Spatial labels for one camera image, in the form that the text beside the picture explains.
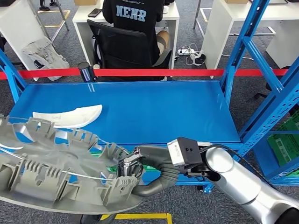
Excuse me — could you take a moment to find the silver wheel hubcap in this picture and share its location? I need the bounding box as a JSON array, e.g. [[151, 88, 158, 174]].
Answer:
[[0, 114, 144, 216]]

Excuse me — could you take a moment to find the white curved plastic part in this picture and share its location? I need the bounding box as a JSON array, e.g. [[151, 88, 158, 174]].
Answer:
[[32, 104, 103, 129]]

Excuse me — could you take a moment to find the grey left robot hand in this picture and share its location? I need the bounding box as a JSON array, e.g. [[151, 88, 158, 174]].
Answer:
[[93, 214, 116, 224]]

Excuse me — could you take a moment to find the brown cardboard box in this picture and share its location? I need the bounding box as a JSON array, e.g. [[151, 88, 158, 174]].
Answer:
[[74, 0, 98, 6]]

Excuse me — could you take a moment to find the black and white charger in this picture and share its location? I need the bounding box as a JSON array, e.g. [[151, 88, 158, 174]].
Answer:
[[190, 51, 207, 66]]

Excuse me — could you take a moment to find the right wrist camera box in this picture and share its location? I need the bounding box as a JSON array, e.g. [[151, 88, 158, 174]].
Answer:
[[167, 137, 203, 175]]

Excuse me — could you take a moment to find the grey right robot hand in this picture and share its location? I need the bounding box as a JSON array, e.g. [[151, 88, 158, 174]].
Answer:
[[118, 145, 173, 197]]

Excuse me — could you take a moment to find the white table with metal legs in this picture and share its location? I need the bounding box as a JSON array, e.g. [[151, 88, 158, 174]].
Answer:
[[0, 0, 70, 72]]

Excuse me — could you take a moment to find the black mesh office chair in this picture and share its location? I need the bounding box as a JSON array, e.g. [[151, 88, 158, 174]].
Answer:
[[87, 19, 172, 82]]

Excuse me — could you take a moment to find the grey fabric bag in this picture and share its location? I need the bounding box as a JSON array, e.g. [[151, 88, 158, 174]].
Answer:
[[22, 37, 70, 82]]

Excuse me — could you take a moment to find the red barrier belt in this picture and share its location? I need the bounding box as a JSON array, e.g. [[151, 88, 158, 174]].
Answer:
[[0, 68, 80, 80], [93, 68, 288, 77]]

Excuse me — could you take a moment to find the person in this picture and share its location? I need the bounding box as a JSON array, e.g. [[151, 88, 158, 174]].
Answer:
[[39, 0, 58, 11], [102, 0, 171, 65]]

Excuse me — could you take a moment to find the black smartphone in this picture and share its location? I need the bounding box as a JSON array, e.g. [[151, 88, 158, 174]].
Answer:
[[88, 8, 103, 18]]

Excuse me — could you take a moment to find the white power strip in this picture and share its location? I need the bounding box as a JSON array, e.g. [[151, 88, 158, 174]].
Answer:
[[177, 48, 196, 56]]

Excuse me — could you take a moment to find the black-topped chrome barrier post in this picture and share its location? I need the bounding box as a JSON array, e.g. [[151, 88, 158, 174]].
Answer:
[[78, 62, 96, 83]]

